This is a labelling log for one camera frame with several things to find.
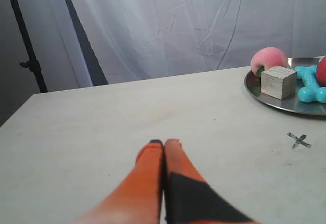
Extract tape cross mark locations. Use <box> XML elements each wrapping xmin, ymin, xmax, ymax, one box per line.
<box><xmin>287</xmin><ymin>132</ymin><xmax>312</xmax><ymax>149</ymax></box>

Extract turquoise rubber bone toy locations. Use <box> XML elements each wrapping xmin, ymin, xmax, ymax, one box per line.
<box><xmin>294</xmin><ymin>65</ymin><xmax>325</xmax><ymax>103</ymax></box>

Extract large round metal plate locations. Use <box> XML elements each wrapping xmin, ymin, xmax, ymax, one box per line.
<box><xmin>244</xmin><ymin>57</ymin><xmax>325</xmax><ymax>116</ymax></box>

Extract black light stand pole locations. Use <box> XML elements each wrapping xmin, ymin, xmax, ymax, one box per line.
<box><xmin>10</xmin><ymin>0</ymin><xmax>48</xmax><ymax>93</ymax></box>

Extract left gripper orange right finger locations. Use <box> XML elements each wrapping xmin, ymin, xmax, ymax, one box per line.
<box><xmin>164</xmin><ymin>139</ymin><xmax>256</xmax><ymax>223</ymax></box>

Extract red toy apple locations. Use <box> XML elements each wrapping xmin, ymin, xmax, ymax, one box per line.
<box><xmin>315</xmin><ymin>57</ymin><xmax>326</xmax><ymax>87</ymax></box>

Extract white backdrop curtain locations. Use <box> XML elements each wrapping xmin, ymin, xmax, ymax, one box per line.
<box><xmin>48</xmin><ymin>0</ymin><xmax>325</xmax><ymax>86</ymax></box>

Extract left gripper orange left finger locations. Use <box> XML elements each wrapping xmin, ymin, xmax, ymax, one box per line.
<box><xmin>74</xmin><ymin>139</ymin><xmax>163</xmax><ymax>223</ymax></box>

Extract pink toy peach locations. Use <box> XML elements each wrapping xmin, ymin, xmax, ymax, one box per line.
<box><xmin>251</xmin><ymin>47</ymin><xmax>288</xmax><ymax>77</ymax></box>

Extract grey wooden block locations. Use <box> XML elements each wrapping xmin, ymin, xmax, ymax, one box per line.
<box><xmin>260</xmin><ymin>66</ymin><xmax>297</xmax><ymax>100</ymax></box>

